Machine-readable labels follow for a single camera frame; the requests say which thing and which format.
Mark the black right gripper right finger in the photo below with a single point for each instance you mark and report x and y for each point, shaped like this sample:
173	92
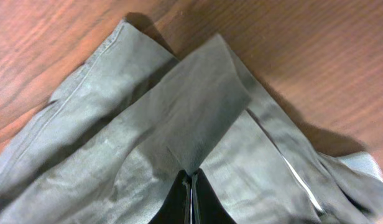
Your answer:
206	207

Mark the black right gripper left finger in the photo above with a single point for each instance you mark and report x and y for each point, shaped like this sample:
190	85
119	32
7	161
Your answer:
177	204

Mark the grey shorts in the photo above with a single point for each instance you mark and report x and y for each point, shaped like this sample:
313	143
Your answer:
119	129

